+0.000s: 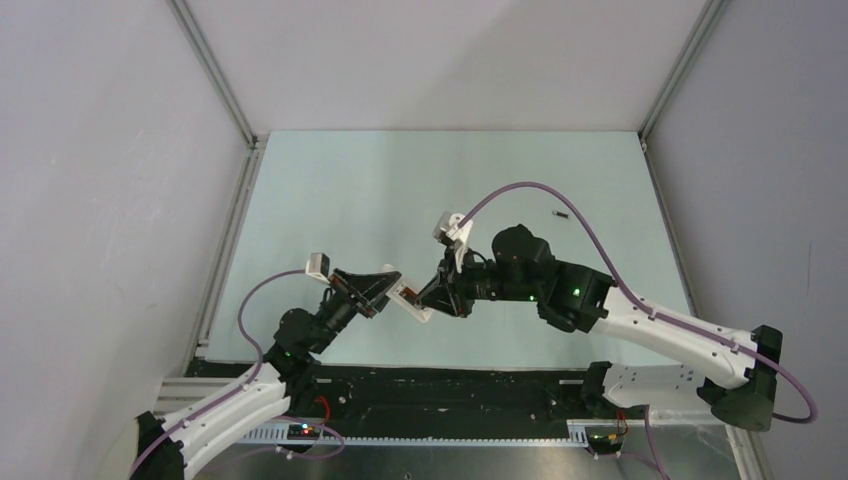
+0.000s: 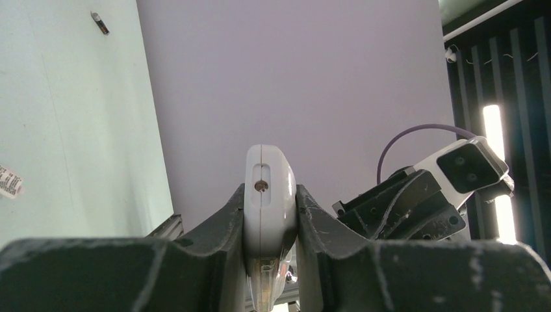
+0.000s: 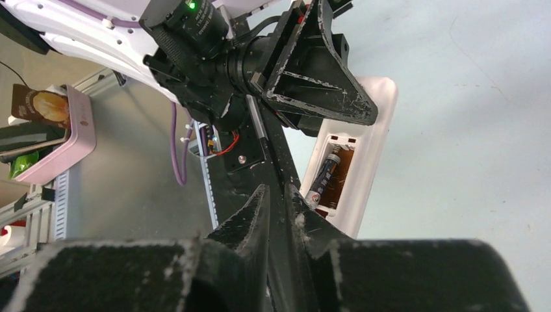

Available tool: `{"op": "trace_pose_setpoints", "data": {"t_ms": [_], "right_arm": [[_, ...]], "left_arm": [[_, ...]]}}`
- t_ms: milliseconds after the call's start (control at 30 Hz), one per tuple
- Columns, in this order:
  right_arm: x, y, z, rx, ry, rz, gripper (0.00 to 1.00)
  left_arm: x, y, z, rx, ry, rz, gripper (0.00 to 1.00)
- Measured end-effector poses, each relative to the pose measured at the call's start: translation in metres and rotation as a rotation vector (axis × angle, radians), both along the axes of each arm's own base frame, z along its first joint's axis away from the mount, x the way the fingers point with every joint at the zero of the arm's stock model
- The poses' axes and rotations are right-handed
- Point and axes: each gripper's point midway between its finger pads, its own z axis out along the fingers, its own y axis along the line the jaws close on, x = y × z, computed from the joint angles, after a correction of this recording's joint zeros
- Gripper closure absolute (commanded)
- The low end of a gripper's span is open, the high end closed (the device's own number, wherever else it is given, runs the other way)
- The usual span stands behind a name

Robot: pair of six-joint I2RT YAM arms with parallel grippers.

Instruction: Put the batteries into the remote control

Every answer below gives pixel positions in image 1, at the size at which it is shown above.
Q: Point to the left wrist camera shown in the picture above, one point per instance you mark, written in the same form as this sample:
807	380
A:
318	266

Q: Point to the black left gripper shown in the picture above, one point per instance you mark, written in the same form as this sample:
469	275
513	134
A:
368	289

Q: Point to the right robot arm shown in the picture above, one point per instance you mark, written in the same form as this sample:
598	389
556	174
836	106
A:
730	371

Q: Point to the white cable duct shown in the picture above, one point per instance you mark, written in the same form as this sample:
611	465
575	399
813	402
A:
292	434

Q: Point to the white remote control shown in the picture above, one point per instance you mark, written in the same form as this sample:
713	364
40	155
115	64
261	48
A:
405	296

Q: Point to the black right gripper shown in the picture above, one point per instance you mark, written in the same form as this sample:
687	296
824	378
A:
453	298

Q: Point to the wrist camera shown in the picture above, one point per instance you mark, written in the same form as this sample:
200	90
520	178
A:
318	266
453	230

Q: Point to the aluminium frame rail left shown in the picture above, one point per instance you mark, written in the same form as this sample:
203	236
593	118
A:
231	203

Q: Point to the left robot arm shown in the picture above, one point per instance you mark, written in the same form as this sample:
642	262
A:
181	444

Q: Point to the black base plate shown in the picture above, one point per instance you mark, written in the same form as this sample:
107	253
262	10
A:
370	399

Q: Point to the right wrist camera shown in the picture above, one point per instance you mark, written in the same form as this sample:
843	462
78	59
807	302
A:
453	230

